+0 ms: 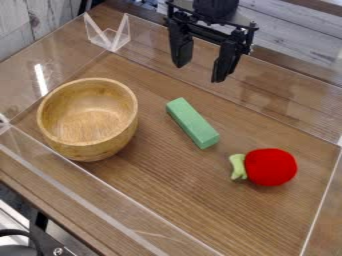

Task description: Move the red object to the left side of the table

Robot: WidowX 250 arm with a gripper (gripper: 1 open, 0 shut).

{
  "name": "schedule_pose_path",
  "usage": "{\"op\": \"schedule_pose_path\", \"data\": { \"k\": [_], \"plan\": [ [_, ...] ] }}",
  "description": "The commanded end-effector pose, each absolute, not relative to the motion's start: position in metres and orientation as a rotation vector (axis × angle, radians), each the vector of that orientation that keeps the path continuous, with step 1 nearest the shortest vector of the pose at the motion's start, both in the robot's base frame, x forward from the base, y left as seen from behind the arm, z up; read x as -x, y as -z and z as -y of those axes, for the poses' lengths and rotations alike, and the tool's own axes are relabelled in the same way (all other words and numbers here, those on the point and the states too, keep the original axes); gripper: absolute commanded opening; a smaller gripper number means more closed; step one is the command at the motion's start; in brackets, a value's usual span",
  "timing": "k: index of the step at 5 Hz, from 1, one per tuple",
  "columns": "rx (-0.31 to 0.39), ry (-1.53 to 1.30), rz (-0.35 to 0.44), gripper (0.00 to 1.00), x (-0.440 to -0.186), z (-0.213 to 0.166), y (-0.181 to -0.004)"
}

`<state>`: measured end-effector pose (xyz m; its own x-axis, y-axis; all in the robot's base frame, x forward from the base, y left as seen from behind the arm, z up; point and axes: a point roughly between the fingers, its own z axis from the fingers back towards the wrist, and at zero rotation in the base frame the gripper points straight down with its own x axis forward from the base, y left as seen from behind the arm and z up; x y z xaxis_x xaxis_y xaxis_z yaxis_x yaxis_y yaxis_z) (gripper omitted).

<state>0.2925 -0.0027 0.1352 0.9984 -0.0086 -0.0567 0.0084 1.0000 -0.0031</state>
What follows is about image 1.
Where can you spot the wooden bowl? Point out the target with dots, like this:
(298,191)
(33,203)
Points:
(86,118)

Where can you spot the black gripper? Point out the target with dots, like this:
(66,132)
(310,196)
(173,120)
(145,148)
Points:
(213,21)

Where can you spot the red plush tomato green stem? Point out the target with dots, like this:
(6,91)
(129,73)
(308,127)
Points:
(267,167)

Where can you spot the clear acrylic tray walls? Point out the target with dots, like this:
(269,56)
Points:
(161,199)

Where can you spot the green rectangular block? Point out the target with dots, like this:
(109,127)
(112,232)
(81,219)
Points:
(192,123)

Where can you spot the black metal table bracket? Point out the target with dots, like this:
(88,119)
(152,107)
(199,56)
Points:
(49,246)

